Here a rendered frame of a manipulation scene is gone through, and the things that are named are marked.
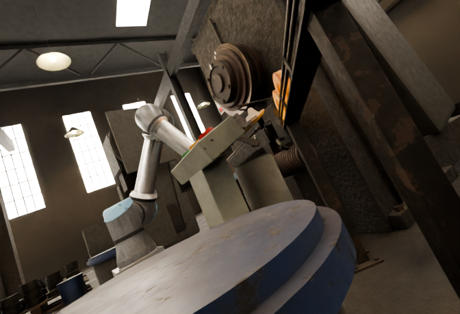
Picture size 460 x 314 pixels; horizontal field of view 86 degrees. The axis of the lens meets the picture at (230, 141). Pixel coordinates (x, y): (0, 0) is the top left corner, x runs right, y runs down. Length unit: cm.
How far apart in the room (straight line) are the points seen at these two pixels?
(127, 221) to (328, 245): 93
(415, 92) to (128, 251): 191
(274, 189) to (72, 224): 1083
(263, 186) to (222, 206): 15
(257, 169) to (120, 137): 351
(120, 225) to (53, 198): 1051
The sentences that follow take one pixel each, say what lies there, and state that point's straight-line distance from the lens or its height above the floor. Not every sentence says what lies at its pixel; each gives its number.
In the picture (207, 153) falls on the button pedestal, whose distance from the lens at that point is 49.
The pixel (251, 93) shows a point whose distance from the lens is 152.
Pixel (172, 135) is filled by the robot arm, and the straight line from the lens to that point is 97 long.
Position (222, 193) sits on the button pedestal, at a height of 47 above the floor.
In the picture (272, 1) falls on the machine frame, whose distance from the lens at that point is 158.
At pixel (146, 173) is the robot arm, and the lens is 116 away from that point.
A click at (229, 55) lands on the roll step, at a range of 161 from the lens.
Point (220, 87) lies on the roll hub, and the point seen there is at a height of 107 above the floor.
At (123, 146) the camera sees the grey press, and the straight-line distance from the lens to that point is 401.
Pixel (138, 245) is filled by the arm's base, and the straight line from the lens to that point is 105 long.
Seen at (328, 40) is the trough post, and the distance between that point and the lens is 47.
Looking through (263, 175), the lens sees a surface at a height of 47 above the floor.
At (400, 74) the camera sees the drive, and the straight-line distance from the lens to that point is 205.
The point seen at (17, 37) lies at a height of 760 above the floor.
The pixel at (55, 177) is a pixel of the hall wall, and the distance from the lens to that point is 1168.
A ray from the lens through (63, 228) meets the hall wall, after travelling 1135.
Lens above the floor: 47
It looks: 10 degrees up
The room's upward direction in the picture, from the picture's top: 24 degrees counter-clockwise
